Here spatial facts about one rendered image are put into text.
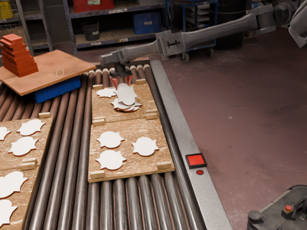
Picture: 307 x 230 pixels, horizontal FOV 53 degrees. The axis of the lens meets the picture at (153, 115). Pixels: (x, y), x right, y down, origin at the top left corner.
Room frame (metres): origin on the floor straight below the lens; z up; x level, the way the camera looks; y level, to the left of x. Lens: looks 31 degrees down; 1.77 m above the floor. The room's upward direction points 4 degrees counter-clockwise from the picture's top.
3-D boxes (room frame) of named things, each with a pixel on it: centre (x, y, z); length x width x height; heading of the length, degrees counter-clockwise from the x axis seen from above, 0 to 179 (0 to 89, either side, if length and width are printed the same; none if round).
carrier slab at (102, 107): (1.57, 0.17, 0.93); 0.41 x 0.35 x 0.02; 8
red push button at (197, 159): (1.02, -0.17, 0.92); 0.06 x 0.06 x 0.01; 6
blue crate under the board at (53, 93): (1.84, 0.66, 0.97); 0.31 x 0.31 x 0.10; 41
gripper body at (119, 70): (1.54, 0.16, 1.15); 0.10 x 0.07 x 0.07; 117
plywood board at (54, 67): (1.89, 0.70, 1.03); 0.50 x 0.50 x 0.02; 41
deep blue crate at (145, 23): (5.76, 0.02, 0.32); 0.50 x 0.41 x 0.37; 99
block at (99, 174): (0.94, 0.24, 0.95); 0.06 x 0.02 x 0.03; 96
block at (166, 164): (0.97, -0.03, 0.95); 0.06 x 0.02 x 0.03; 96
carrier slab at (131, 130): (1.15, 0.12, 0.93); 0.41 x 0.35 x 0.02; 6
